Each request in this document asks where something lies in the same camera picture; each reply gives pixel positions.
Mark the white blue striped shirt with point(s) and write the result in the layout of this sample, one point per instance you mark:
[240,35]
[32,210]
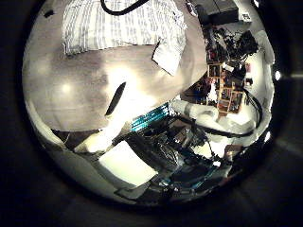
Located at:
[120,28]

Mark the wooden cubby shelf with items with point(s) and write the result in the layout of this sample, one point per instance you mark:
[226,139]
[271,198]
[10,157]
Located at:
[225,101]

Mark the grey storage box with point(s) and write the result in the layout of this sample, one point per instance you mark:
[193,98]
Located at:
[221,11]

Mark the small white labelled box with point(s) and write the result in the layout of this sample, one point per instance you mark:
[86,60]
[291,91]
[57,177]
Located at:
[245,16]

